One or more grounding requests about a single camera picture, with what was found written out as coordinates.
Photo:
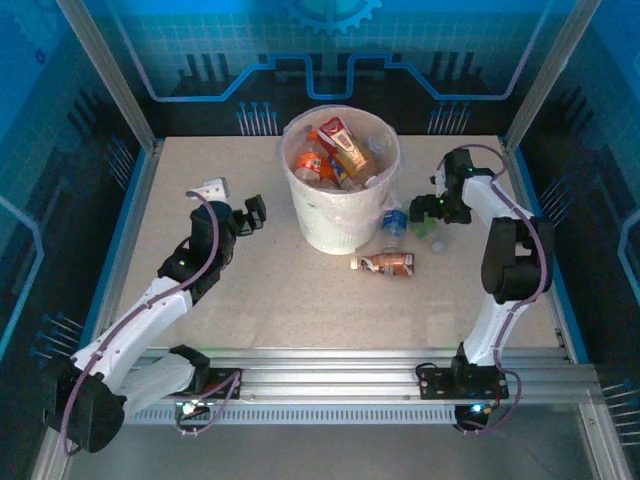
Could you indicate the clear bottle green lime label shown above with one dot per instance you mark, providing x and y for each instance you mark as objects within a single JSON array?
[{"x": 425, "y": 231}]

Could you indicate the water bottle dark blue label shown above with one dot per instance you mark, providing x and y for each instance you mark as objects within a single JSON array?
[{"x": 395, "y": 222}]

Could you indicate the orange label bottle brown cap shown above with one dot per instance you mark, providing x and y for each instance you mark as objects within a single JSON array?
[{"x": 310, "y": 164}]

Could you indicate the Pepsi bottle blue cap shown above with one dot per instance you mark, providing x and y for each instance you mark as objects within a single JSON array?
[{"x": 337, "y": 172}]

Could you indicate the red gold label bottle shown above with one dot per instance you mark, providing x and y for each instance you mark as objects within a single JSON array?
[{"x": 345, "y": 145}]

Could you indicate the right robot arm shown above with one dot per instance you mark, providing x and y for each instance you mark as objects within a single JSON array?
[{"x": 492, "y": 320}]

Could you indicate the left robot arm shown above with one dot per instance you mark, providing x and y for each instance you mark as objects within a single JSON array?
[{"x": 130, "y": 325}]

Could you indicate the clear plastic bin liner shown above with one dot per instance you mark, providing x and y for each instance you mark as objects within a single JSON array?
[{"x": 387, "y": 205}]

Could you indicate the white textured bin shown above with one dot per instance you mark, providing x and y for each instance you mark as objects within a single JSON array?
[{"x": 335, "y": 225}]

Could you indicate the brown chocolate drink bottle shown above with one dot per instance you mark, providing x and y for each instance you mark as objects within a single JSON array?
[{"x": 387, "y": 262}]

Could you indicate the controller board with LEDs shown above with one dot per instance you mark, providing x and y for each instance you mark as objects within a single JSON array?
[
  {"x": 189, "y": 408},
  {"x": 477, "y": 409}
]

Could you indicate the blue aluminium table edge rail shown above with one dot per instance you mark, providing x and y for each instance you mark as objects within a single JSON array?
[
  {"x": 130, "y": 200},
  {"x": 525, "y": 175}
]

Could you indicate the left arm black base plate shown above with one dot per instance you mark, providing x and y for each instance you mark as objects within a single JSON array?
[{"x": 225, "y": 382}]

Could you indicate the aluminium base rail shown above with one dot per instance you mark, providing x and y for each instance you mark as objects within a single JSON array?
[{"x": 325, "y": 375}]

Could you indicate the aluminium frame post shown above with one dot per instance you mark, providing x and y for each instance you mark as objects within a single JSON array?
[
  {"x": 550, "y": 75},
  {"x": 110, "y": 80}
]

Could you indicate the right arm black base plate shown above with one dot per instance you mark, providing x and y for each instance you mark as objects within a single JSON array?
[{"x": 435, "y": 382}]

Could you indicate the aluminium lower frame rail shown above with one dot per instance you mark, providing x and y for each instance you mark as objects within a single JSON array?
[
  {"x": 605, "y": 440},
  {"x": 47, "y": 467}
]

